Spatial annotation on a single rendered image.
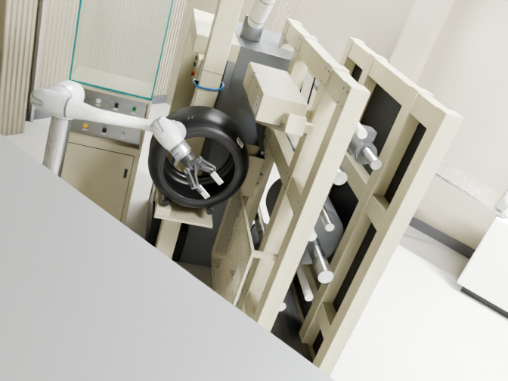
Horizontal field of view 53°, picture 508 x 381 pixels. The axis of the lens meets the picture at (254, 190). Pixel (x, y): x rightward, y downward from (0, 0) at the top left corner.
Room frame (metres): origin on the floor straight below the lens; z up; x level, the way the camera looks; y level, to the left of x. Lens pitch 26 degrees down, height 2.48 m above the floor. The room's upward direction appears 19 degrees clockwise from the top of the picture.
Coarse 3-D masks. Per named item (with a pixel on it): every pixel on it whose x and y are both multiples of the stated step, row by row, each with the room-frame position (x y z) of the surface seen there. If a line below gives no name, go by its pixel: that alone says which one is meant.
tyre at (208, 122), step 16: (176, 112) 2.81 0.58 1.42; (192, 112) 2.77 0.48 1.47; (208, 112) 2.80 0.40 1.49; (192, 128) 2.64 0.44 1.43; (208, 128) 2.66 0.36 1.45; (224, 128) 2.71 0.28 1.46; (160, 144) 2.60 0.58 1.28; (224, 144) 2.68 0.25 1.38; (160, 160) 2.60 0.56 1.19; (240, 160) 2.72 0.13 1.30; (160, 176) 2.60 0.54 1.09; (176, 176) 2.91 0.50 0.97; (208, 176) 2.97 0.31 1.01; (224, 176) 2.98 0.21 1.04; (240, 176) 2.73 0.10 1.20; (160, 192) 2.65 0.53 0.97; (176, 192) 2.64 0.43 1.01; (192, 192) 2.88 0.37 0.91; (208, 192) 2.89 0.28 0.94; (224, 192) 2.71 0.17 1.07
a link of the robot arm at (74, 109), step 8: (72, 104) 2.10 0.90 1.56; (80, 104) 2.12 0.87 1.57; (64, 112) 2.08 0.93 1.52; (72, 112) 2.09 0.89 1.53; (80, 112) 2.10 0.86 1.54; (88, 112) 2.11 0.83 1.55; (96, 112) 2.12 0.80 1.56; (104, 112) 2.14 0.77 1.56; (112, 112) 2.17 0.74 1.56; (88, 120) 2.12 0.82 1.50; (96, 120) 2.12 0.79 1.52; (104, 120) 2.13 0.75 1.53; (112, 120) 2.15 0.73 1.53; (120, 120) 2.17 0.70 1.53; (128, 120) 2.20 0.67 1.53; (136, 120) 2.23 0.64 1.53; (144, 120) 2.26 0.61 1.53; (152, 120) 2.29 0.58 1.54; (136, 128) 2.23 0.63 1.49; (144, 128) 2.25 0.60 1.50; (184, 128) 2.31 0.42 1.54; (184, 136) 2.28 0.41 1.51
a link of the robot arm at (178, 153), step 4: (180, 144) 2.11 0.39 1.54; (184, 144) 2.13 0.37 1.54; (176, 148) 2.10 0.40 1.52; (180, 148) 2.10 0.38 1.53; (184, 148) 2.11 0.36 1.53; (188, 148) 2.13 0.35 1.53; (172, 152) 2.10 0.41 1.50; (176, 152) 2.10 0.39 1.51; (180, 152) 2.10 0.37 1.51; (184, 152) 2.10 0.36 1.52; (188, 152) 2.13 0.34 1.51; (176, 156) 2.10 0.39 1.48; (180, 156) 2.10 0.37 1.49
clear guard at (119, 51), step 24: (96, 0) 3.15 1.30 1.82; (120, 0) 3.19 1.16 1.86; (144, 0) 3.23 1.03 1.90; (168, 0) 3.26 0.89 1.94; (96, 24) 3.15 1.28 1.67; (120, 24) 3.19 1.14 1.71; (144, 24) 3.23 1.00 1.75; (168, 24) 3.27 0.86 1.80; (96, 48) 3.16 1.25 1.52; (120, 48) 3.20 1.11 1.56; (144, 48) 3.24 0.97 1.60; (72, 72) 3.13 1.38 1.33; (96, 72) 3.17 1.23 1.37; (120, 72) 3.21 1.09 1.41; (144, 72) 3.25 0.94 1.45; (144, 96) 3.26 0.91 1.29
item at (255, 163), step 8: (248, 144) 3.26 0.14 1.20; (248, 152) 3.27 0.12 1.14; (256, 152) 3.28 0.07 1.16; (256, 160) 3.09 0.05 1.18; (264, 160) 3.11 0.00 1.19; (256, 168) 3.10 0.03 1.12; (248, 176) 3.09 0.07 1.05; (256, 176) 3.10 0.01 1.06; (248, 184) 3.09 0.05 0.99; (248, 192) 3.10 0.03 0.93
